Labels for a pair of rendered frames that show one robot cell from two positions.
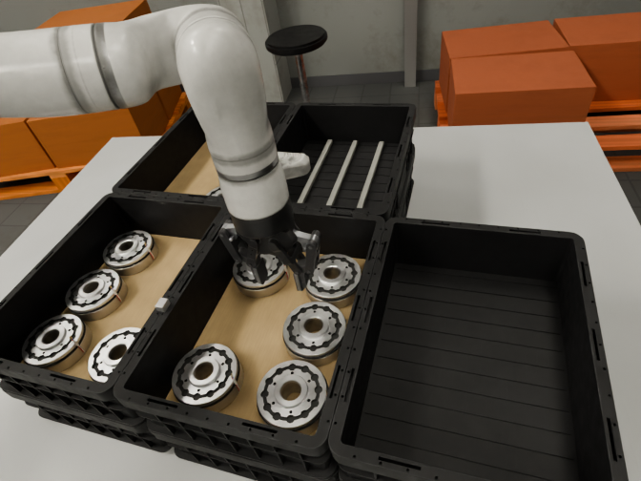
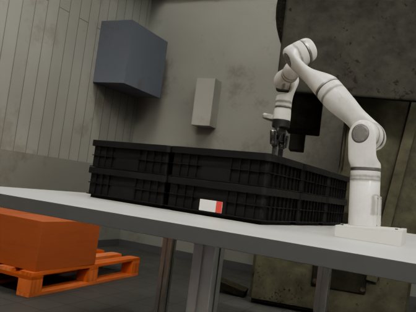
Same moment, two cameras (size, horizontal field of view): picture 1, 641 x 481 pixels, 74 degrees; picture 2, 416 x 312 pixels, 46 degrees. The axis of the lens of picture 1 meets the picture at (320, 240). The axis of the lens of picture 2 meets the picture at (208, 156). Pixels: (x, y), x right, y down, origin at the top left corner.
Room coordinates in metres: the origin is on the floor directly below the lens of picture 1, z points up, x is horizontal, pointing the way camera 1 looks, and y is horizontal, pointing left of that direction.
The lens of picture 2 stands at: (0.38, 2.17, 0.79)
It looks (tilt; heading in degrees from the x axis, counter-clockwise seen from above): 4 degrees up; 279
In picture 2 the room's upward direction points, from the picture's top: 7 degrees clockwise
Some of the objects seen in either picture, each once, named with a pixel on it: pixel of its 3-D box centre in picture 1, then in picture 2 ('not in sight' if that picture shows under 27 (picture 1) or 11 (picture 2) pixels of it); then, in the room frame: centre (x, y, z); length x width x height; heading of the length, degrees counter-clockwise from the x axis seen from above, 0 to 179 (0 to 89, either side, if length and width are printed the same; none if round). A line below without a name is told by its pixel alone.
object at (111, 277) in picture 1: (93, 289); not in sight; (0.58, 0.44, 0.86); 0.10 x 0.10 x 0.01
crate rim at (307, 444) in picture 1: (267, 298); (272, 166); (0.43, 0.10, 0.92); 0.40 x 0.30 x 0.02; 156
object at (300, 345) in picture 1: (314, 327); not in sight; (0.40, 0.04, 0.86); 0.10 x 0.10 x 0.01
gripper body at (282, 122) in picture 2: (265, 223); (280, 129); (0.41, 0.06, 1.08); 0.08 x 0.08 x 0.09
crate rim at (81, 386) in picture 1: (110, 274); (238, 157); (0.55, 0.37, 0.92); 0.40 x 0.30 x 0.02; 156
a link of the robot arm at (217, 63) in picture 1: (229, 101); (287, 91); (0.40, 0.06, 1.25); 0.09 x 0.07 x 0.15; 9
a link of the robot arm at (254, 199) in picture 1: (258, 168); (278, 112); (0.43, 0.06, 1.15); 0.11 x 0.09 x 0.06; 155
